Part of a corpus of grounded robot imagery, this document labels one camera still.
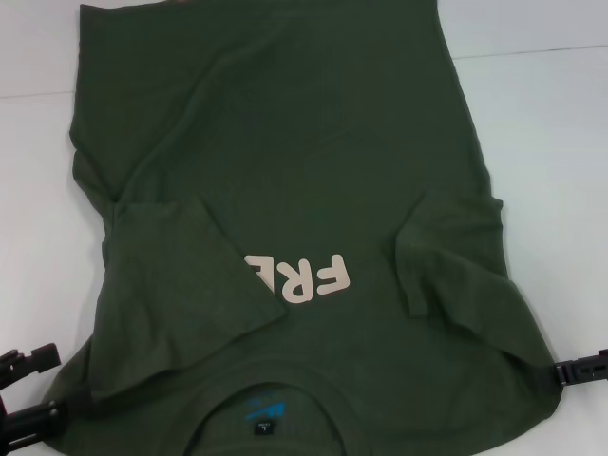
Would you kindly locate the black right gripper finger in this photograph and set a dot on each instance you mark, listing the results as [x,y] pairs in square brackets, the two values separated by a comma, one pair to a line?
[582,370]

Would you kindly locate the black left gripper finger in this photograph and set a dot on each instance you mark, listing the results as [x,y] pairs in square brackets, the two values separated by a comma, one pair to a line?
[43,418]
[40,361]

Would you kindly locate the dark green FREE! t-shirt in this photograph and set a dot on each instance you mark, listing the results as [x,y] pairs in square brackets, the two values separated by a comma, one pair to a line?
[285,142]

